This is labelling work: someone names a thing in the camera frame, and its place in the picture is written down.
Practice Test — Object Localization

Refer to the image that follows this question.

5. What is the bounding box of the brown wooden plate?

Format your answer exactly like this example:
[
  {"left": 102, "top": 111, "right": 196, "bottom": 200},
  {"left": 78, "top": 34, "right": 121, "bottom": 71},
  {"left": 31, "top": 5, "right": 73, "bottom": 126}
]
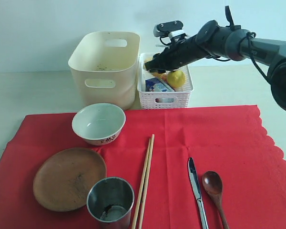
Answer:
[{"left": 33, "top": 147, "right": 107, "bottom": 212}]

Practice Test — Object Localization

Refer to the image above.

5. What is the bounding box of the steel cup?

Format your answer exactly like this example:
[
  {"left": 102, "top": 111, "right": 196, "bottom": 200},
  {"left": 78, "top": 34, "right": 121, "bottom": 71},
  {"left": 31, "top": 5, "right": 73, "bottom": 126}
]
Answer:
[{"left": 86, "top": 177, "right": 135, "bottom": 229}]

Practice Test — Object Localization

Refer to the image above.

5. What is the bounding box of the red table cloth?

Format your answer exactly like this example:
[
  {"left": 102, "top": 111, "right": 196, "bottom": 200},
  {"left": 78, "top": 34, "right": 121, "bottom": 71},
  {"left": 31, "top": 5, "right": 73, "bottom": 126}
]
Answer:
[{"left": 0, "top": 105, "right": 286, "bottom": 229}]

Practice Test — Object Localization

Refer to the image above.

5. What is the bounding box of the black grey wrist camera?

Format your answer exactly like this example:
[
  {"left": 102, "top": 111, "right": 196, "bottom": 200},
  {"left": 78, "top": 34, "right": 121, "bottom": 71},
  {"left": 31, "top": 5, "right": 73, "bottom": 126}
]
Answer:
[{"left": 153, "top": 20, "right": 184, "bottom": 38}]

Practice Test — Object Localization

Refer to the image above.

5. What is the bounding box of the blue white milk carton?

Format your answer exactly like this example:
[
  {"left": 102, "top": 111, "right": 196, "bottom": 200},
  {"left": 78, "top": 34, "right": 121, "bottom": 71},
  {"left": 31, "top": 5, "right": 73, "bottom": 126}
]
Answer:
[{"left": 145, "top": 77, "right": 174, "bottom": 92}]

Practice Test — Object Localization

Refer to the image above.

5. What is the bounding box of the left wooden chopstick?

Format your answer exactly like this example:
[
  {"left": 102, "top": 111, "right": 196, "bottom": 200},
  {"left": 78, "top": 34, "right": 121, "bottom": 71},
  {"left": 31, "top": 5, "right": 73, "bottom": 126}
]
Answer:
[{"left": 131, "top": 139, "right": 150, "bottom": 229}]

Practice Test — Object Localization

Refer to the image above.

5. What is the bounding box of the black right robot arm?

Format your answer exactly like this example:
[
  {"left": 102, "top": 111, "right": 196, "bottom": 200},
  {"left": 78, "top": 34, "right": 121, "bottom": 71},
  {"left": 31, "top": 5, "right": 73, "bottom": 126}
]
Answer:
[{"left": 145, "top": 20, "right": 286, "bottom": 110}]

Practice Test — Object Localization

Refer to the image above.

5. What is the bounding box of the white perforated plastic basket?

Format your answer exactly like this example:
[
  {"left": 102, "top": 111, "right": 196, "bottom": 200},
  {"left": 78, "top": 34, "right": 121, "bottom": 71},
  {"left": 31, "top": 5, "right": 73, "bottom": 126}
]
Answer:
[{"left": 137, "top": 52, "right": 194, "bottom": 109}]

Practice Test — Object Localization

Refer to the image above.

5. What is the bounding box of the right wooden chopstick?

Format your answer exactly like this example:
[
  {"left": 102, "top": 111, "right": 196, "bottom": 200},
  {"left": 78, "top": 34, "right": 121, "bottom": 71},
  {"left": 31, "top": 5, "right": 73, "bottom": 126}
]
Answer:
[{"left": 138, "top": 134, "right": 155, "bottom": 229}]

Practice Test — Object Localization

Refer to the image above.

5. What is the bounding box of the dark wooden spoon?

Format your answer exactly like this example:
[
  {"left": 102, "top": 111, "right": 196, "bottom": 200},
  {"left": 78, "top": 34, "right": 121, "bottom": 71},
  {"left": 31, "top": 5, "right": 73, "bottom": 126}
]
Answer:
[{"left": 202, "top": 171, "right": 230, "bottom": 229}]

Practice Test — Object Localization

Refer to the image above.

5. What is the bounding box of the yellow lemon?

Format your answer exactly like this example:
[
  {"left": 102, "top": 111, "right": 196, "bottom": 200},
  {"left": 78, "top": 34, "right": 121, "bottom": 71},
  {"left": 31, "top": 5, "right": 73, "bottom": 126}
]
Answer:
[{"left": 166, "top": 70, "right": 186, "bottom": 88}]

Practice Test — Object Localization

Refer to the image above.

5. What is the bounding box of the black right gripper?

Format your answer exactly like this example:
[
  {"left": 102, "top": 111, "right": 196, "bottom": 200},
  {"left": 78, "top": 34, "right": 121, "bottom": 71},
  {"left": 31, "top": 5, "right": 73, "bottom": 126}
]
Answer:
[{"left": 144, "top": 35, "right": 209, "bottom": 74}]

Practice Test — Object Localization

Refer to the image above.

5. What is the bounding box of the white ceramic bowl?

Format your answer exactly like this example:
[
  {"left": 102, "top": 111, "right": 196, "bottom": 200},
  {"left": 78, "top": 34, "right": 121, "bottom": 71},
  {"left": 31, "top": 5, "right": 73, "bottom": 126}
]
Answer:
[{"left": 71, "top": 103, "right": 126, "bottom": 146}]

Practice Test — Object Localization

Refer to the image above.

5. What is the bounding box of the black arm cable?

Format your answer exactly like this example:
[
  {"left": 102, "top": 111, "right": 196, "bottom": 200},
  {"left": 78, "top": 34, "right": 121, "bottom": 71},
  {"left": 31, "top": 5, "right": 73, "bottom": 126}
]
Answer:
[{"left": 225, "top": 6, "right": 275, "bottom": 84}]

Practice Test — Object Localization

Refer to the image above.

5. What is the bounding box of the wooden chopstick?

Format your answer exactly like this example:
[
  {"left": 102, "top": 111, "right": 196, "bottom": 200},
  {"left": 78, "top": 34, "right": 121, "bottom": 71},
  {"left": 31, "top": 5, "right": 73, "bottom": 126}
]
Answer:
[
  {"left": 138, "top": 134, "right": 155, "bottom": 229},
  {"left": 131, "top": 139, "right": 150, "bottom": 229}
]

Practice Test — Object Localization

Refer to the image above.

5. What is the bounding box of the cream plastic bin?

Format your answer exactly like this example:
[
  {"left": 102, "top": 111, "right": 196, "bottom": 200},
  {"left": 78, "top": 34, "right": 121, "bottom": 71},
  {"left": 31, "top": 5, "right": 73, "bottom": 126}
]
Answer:
[{"left": 68, "top": 31, "right": 140, "bottom": 110}]

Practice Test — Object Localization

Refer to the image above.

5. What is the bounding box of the yellow cheese wedge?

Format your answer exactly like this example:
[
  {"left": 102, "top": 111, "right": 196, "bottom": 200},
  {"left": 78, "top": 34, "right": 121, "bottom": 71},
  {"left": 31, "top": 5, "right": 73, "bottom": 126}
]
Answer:
[{"left": 144, "top": 58, "right": 167, "bottom": 81}]

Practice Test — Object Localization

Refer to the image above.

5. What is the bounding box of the steel table knife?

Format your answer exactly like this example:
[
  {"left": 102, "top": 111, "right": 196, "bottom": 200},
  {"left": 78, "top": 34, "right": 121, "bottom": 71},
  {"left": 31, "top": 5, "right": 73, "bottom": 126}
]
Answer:
[{"left": 188, "top": 157, "right": 209, "bottom": 229}]

